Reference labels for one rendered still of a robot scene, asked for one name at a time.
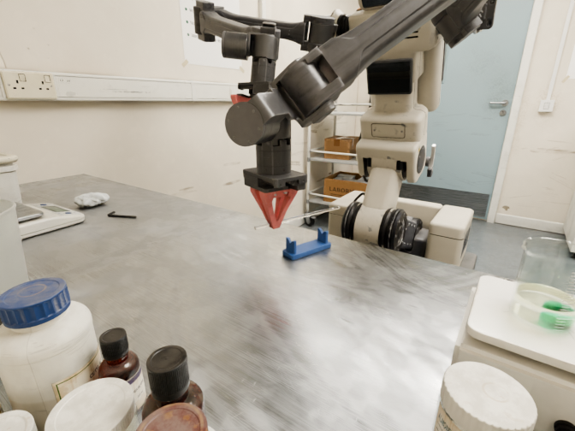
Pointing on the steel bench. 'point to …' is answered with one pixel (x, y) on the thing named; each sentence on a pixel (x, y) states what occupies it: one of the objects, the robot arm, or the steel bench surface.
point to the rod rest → (306, 246)
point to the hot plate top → (500, 306)
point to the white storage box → (9, 187)
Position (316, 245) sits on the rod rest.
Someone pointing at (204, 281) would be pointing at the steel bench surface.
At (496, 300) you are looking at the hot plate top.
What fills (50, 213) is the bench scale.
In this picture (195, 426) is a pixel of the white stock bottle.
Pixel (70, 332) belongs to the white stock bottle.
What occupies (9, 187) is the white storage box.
